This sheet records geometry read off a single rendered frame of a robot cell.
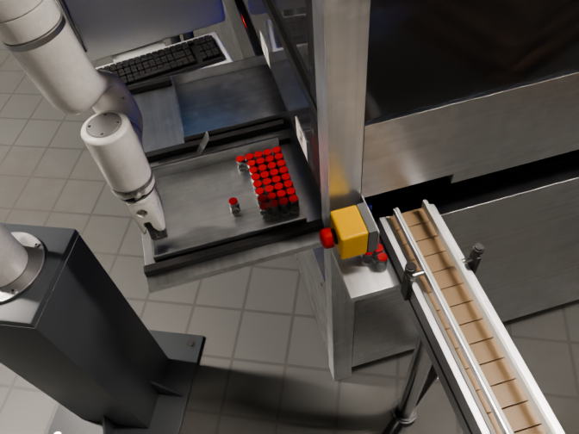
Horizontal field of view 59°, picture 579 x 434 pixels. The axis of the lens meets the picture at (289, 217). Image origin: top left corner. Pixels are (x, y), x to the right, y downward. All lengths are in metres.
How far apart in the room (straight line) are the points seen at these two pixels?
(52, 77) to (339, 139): 0.45
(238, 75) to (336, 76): 0.79
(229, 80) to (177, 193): 0.42
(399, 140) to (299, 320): 1.20
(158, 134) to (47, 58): 0.66
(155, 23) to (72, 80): 1.05
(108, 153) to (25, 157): 2.06
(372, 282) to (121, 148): 0.55
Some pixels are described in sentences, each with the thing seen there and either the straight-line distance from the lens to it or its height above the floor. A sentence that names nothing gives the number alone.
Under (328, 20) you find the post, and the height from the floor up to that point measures 1.42.
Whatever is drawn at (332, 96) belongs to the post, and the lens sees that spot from 0.81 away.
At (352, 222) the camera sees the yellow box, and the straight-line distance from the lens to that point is 0.97.
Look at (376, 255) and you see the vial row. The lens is 1.07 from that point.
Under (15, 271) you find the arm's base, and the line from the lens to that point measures 1.28.
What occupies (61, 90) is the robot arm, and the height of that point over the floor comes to 1.35.
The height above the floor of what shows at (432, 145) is 1.12.
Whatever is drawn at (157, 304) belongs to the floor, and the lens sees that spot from 2.16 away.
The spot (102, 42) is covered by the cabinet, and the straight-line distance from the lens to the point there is 1.87.
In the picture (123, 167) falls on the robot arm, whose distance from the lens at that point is 0.95.
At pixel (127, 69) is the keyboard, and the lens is 1.78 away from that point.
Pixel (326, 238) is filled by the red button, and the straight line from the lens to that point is 0.97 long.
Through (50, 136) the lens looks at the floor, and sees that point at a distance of 3.02.
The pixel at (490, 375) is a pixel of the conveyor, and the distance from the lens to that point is 0.98.
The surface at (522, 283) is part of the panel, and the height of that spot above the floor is 0.37.
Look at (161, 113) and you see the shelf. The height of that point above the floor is 0.88.
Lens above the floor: 1.82
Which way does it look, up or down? 53 degrees down
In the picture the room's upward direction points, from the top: 8 degrees counter-clockwise
